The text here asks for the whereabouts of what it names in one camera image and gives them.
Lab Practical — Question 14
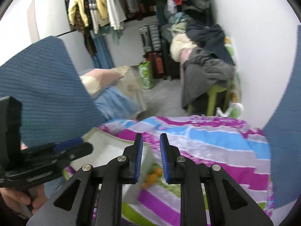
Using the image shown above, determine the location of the left hand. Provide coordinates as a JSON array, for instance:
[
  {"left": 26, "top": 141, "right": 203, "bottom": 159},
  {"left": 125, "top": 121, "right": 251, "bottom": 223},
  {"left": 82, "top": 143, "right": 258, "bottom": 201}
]
[{"left": 1, "top": 185, "right": 47, "bottom": 215}]

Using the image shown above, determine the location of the white cardboard box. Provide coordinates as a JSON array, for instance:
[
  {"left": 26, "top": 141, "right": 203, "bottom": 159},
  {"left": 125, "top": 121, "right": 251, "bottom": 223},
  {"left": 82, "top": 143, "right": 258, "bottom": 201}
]
[{"left": 71, "top": 128, "right": 155, "bottom": 205}]

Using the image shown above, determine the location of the blue textured pillow left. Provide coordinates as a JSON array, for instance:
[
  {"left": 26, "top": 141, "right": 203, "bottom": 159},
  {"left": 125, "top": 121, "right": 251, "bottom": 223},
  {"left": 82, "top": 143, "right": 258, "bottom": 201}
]
[{"left": 1, "top": 36, "right": 106, "bottom": 147}]

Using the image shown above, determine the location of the blue textured pillow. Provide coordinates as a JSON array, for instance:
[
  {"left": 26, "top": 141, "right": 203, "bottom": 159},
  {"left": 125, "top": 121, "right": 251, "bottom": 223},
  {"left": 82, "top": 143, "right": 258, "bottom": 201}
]
[
  {"left": 1, "top": 36, "right": 106, "bottom": 147},
  {"left": 263, "top": 27, "right": 300, "bottom": 208}
]

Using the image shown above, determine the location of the colourful striped floral cloth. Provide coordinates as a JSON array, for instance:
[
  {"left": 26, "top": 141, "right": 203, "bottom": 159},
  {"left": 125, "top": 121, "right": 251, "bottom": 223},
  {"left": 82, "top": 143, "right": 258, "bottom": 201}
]
[{"left": 63, "top": 115, "right": 274, "bottom": 226}]

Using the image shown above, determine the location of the light blue sheet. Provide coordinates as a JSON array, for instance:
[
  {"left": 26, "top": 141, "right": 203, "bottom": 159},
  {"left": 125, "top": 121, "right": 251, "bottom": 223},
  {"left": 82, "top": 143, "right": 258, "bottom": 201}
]
[{"left": 94, "top": 86, "right": 140, "bottom": 121}]

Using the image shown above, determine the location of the pink cream pillow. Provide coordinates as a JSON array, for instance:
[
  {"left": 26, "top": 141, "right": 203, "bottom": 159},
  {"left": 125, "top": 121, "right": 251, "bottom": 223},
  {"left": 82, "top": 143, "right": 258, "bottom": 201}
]
[{"left": 80, "top": 69, "right": 122, "bottom": 99}]

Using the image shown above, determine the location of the orange seashell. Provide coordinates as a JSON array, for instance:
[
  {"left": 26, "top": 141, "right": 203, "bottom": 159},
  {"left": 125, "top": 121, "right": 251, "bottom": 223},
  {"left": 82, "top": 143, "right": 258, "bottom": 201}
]
[{"left": 141, "top": 167, "right": 163, "bottom": 189}]

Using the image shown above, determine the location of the blue textured pillow right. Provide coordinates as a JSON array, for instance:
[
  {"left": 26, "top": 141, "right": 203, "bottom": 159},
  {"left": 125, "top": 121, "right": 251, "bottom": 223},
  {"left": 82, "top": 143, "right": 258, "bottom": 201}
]
[{"left": 263, "top": 27, "right": 300, "bottom": 208}]

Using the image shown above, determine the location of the beige patterned bag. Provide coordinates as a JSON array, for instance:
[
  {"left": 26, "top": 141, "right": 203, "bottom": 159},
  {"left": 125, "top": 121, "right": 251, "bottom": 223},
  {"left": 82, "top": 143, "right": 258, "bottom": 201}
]
[{"left": 112, "top": 66, "right": 147, "bottom": 115}]

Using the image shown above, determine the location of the green patterned bag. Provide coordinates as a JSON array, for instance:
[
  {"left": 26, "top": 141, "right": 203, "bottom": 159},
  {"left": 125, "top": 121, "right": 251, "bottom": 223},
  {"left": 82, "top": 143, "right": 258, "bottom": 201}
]
[{"left": 138, "top": 61, "right": 153, "bottom": 90}]

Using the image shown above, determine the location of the green plastic stool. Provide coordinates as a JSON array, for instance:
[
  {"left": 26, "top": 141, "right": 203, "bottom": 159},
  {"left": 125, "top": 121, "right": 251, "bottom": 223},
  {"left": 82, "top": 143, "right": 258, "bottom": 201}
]
[{"left": 186, "top": 84, "right": 230, "bottom": 116}]

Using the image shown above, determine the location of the black suitcase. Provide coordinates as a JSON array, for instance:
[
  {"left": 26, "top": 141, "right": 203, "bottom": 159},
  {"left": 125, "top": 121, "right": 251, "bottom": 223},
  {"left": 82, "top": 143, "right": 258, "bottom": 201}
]
[{"left": 139, "top": 24, "right": 180, "bottom": 80}]

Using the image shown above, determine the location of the white cabinet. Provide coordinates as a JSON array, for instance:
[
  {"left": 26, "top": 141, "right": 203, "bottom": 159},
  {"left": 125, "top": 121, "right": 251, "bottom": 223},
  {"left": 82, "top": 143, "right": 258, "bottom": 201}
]
[{"left": 27, "top": 0, "right": 94, "bottom": 73}]

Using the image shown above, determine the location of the grey blanket on stool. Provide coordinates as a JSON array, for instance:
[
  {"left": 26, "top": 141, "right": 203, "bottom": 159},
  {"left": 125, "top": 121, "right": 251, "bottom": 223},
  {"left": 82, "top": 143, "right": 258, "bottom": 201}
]
[{"left": 182, "top": 47, "right": 235, "bottom": 109}]

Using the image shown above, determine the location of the white hanging shirt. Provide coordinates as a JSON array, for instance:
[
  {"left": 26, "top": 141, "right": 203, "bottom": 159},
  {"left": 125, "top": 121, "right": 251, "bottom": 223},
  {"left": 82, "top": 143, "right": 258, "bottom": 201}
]
[{"left": 106, "top": 0, "right": 127, "bottom": 30}]

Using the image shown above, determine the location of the yellow hanging jacket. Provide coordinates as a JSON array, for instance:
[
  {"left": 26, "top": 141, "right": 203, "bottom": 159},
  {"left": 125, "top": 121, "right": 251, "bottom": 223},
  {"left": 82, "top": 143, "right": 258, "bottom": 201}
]
[{"left": 68, "top": 0, "right": 109, "bottom": 33}]

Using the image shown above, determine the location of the cream fleece blanket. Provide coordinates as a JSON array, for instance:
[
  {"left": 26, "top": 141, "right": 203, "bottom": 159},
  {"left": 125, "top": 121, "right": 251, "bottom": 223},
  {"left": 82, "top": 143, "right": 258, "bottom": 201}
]
[{"left": 170, "top": 33, "right": 198, "bottom": 62}]

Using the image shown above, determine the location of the dark navy clothing pile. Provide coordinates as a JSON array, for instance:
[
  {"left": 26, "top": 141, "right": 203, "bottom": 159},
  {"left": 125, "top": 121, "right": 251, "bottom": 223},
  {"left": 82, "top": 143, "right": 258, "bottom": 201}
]
[{"left": 186, "top": 20, "right": 234, "bottom": 65}]

